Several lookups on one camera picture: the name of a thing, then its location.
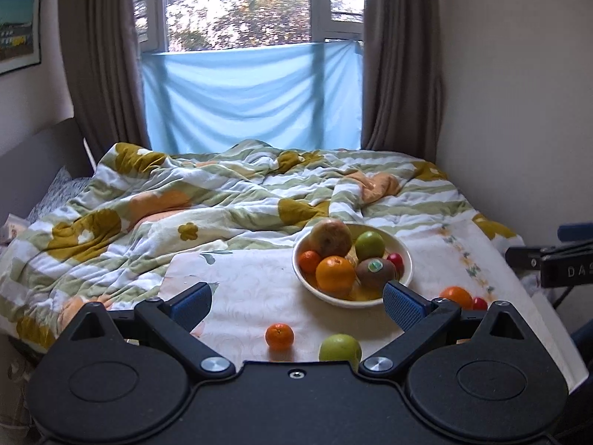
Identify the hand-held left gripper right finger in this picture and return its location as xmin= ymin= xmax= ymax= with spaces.
xmin=359 ymin=279 xmax=536 ymax=378

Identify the large brownish pear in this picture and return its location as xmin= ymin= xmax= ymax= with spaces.
xmin=308 ymin=218 xmax=354 ymax=258

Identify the blue patterned pillow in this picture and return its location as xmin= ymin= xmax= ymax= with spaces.
xmin=27 ymin=167 xmax=92 ymax=224

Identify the framed wall picture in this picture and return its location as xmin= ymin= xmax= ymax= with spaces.
xmin=0 ymin=0 xmax=43 ymax=76

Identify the floral striped quilt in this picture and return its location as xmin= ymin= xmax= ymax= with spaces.
xmin=0 ymin=139 xmax=527 ymax=354

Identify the large orange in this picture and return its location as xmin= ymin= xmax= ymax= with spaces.
xmin=315 ymin=256 xmax=357 ymax=296

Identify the small mandarin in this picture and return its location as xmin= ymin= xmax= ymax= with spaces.
xmin=299 ymin=250 xmax=323 ymax=274
xmin=265 ymin=323 xmax=295 ymax=352

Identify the grey bed headboard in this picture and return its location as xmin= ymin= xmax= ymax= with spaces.
xmin=0 ymin=118 xmax=92 ymax=224

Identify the white framed window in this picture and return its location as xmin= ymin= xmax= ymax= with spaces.
xmin=132 ymin=0 xmax=368 ymax=55

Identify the white wall socket box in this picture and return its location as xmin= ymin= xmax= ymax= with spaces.
xmin=0 ymin=213 xmax=29 ymax=246

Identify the cream ceramic bowl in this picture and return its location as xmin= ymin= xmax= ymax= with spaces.
xmin=292 ymin=222 xmax=414 ymax=309

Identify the light blue window cloth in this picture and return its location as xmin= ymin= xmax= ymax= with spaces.
xmin=140 ymin=39 xmax=365 ymax=155

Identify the white floral tablecloth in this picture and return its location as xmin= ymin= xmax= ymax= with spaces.
xmin=158 ymin=220 xmax=579 ymax=394

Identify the green apple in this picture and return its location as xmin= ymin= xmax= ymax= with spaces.
xmin=319 ymin=333 xmax=362 ymax=363
xmin=354 ymin=230 xmax=387 ymax=262

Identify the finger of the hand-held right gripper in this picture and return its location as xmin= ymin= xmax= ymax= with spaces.
xmin=557 ymin=223 xmax=593 ymax=243
xmin=505 ymin=245 xmax=550 ymax=270

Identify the black cable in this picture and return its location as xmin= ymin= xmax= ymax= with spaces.
xmin=553 ymin=283 xmax=581 ymax=310

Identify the medium orange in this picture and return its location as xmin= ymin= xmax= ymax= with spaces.
xmin=439 ymin=286 xmax=474 ymax=309

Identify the kiwi with green sticker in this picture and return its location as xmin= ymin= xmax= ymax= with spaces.
xmin=355 ymin=257 xmax=398 ymax=289

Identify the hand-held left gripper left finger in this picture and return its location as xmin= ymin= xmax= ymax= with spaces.
xmin=65 ymin=281 xmax=237 ymax=378

